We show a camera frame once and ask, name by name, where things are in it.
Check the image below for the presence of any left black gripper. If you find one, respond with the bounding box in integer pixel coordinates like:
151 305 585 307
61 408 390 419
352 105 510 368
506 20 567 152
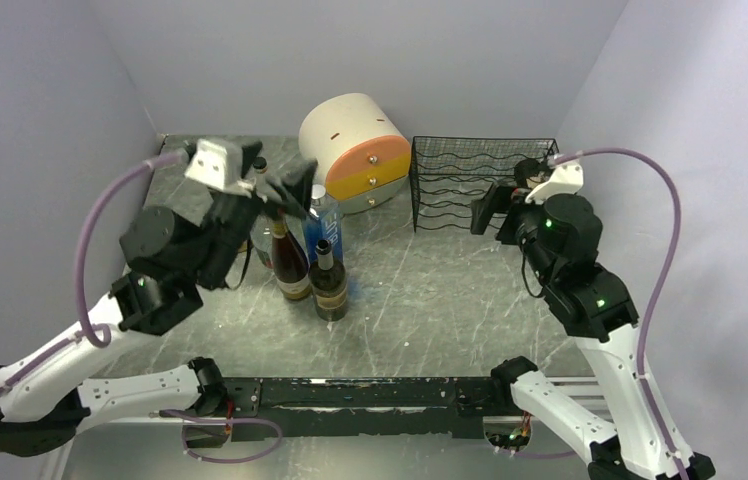
197 140 318 286

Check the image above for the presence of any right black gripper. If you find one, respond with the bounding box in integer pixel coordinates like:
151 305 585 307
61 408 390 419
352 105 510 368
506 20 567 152
470 178 558 287

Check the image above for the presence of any blue plastic bottle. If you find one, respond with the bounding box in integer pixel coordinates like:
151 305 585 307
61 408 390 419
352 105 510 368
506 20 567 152
302 184 343 264

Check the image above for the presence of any clear bottle white label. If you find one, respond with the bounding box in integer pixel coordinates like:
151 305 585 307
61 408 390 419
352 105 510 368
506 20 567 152
248 156 271 189

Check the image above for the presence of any dark wine bottle gold foil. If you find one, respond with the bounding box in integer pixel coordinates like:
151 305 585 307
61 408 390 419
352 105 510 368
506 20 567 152
271 218 312 301

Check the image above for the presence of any green wine bottle silver foil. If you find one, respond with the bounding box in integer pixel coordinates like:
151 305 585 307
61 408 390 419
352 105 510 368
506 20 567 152
309 239 348 322

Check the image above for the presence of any large clear glass bottle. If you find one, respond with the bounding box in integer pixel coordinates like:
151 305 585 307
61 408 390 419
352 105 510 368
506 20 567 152
250 218 273 270

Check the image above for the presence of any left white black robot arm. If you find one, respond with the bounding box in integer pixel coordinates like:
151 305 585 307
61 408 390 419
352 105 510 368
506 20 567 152
0 158 317 458

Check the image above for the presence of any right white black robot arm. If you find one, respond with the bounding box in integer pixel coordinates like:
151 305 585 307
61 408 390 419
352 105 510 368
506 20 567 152
471 182 716 479

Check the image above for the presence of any dark bottle black cap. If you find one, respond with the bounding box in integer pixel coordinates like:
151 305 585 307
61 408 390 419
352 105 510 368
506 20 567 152
513 159 549 190

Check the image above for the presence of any cream round drawer cabinet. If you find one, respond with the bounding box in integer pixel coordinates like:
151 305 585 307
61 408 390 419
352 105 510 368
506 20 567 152
298 93 411 215

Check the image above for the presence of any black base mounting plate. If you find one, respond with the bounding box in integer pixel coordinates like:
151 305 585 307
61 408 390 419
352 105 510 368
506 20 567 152
183 376 522 449

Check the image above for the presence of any black wire wine rack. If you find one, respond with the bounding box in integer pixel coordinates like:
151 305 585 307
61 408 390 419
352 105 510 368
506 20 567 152
409 136 560 231

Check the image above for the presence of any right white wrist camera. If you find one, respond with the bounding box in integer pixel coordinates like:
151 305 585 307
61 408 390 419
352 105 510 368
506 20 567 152
525 160 584 205

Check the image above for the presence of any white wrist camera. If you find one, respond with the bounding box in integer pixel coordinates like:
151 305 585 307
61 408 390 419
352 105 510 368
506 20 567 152
184 138 248 196
525 160 584 205

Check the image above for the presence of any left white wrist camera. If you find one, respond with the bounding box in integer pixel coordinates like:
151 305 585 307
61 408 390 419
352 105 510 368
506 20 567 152
184 138 248 196

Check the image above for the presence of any aluminium rail frame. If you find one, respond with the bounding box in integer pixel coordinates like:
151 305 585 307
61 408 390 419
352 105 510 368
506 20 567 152
39 337 663 480

